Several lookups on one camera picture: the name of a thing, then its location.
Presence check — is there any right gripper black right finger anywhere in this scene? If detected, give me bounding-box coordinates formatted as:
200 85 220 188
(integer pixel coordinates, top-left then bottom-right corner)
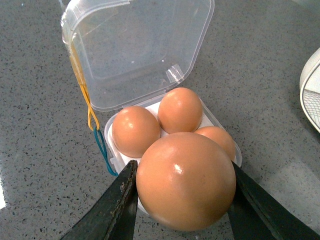
227 163 320 240

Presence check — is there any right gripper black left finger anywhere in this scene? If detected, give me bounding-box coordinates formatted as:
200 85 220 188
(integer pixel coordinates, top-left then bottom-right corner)
62 160 138 240

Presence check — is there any brown egg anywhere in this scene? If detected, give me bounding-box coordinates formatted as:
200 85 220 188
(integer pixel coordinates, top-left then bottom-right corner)
136 132 236 231

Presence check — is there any front right egg in box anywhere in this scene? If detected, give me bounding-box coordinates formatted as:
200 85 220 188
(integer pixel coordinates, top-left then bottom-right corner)
195 126 236 162

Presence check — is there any egg in box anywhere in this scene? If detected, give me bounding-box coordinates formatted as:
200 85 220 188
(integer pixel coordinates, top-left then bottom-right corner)
112 106 161 158
157 87 203 134
195 126 236 162

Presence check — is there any back left egg in box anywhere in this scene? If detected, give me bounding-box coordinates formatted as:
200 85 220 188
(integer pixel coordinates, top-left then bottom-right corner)
112 106 161 158

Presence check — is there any back right egg in box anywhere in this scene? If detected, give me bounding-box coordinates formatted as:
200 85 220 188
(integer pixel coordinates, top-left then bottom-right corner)
157 87 203 134

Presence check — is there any clear plastic egg box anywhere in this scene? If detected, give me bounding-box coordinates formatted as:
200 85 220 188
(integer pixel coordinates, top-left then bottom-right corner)
60 0 243 216

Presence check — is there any blue rubber band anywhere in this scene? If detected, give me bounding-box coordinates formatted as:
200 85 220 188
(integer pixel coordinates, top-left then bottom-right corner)
93 127 118 177

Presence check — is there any yellow rubber band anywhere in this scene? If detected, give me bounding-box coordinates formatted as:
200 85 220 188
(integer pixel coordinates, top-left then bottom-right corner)
69 43 100 131

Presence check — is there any white Joyoung blender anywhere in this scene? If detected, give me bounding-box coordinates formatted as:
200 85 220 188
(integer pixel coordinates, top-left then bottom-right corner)
299 48 320 132

